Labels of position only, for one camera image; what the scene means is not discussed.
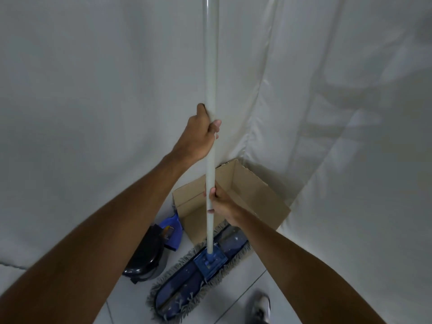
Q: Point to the person's left thumb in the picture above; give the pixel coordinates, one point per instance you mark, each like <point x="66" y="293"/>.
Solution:
<point x="215" y="127"/>

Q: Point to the white fabric curtain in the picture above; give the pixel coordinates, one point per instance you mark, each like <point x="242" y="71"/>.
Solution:
<point x="101" y="80"/>
<point x="354" y="131"/>

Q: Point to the person's right hand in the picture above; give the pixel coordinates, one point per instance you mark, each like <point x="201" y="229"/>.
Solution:
<point x="224" y="205"/>

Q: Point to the person's left forearm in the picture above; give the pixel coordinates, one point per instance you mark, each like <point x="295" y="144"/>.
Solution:
<point x="87" y="253"/>

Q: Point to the black plastic waste bin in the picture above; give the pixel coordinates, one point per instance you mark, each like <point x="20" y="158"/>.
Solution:
<point x="145" y="256"/>

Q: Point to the person's right thumb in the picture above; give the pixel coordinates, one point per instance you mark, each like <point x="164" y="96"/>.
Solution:
<point x="213" y="194"/>

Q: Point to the person's left hand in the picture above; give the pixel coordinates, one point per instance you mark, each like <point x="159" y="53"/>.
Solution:
<point x="194" y="134"/>

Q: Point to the blue plastic dustpan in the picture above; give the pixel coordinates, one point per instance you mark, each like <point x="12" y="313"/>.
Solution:
<point x="172" y="232"/>

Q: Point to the open cardboard box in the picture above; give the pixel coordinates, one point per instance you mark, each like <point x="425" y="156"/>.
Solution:
<point x="249" y="195"/>

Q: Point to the person's white and black shoe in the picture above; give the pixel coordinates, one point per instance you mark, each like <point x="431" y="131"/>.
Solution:
<point x="261" y="308"/>

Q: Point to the person's right forearm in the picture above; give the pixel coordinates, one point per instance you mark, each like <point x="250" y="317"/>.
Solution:
<point x="303" y="273"/>

